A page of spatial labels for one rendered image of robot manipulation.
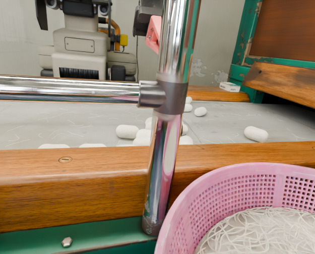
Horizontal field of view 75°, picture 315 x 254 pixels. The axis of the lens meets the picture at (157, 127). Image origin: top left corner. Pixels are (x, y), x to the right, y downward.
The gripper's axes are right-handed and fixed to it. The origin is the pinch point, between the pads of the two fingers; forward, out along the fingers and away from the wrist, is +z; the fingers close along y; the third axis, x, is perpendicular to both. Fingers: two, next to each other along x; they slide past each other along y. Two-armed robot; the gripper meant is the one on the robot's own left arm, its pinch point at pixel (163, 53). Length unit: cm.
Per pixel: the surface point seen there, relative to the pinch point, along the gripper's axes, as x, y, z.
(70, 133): 1.7, -16.2, 16.7
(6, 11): 119, -98, -171
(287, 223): -9.6, 4.9, 32.0
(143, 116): 6.7, -3.7, 10.8
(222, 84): 17.1, 25.7, -7.9
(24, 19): 122, -83, -167
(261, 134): -2.6, 13.1, 19.5
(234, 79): 19.0, 33.0, -12.2
